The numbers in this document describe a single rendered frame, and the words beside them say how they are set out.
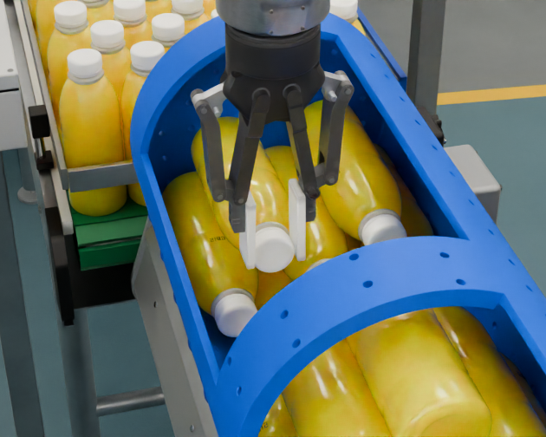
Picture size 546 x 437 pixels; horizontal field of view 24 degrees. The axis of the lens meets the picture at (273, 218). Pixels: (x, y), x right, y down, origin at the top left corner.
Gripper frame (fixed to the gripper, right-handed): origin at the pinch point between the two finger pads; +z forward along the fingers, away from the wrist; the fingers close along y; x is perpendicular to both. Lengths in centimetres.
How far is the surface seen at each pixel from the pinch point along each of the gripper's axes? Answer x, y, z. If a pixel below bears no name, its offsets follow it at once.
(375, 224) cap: 0.2, 9.6, 1.8
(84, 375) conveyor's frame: 66, -14, 75
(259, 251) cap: -0.5, -1.3, 2.2
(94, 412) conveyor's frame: 66, -13, 84
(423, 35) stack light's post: 67, 40, 21
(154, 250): 28.2, -6.5, 22.7
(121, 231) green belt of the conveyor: 36.2, -9.3, 25.2
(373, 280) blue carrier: -19.4, 2.4, -8.6
